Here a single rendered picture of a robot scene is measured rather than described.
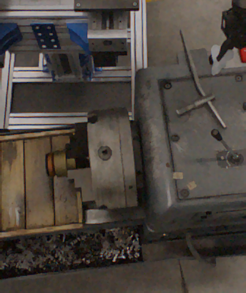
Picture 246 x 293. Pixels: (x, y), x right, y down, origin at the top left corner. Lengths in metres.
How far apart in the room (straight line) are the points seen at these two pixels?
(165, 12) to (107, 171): 1.86
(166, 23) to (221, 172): 1.82
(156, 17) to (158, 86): 1.67
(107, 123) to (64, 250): 0.73
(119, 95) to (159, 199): 1.30
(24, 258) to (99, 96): 0.99
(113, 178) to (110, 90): 1.24
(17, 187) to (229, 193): 0.77
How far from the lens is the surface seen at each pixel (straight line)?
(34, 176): 1.57
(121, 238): 1.84
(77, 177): 1.32
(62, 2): 1.64
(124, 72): 2.43
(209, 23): 2.90
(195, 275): 2.40
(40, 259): 1.84
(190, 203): 1.15
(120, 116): 1.25
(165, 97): 1.23
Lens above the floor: 2.38
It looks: 70 degrees down
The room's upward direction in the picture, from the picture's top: 3 degrees counter-clockwise
